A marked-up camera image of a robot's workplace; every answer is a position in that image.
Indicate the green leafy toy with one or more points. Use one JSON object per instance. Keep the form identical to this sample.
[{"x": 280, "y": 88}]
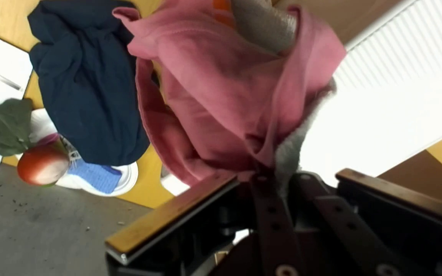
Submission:
[{"x": 8, "y": 128}]

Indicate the red apple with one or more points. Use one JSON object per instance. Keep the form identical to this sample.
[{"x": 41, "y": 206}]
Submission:
[{"x": 42, "y": 164}]

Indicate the navy blue cloth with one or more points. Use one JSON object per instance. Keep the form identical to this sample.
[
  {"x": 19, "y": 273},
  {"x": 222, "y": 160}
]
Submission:
[{"x": 88, "y": 86}]

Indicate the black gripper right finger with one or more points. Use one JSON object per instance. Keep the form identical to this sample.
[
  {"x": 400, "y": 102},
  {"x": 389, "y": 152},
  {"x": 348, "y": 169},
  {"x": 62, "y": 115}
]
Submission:
[{"x": 352, "y": 232}]

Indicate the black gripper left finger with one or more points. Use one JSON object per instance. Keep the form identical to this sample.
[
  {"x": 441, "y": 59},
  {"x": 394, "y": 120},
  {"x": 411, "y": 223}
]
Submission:
[{"x": 277, "y": 230}]

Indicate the white plastic basket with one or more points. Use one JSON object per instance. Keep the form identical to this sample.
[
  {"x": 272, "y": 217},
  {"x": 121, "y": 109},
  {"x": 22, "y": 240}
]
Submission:
[{"x": 384, "y": 92}]

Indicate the pink shirt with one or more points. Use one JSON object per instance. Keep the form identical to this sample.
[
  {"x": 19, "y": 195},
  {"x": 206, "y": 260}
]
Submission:
[{"x": 222, "y": 97}]

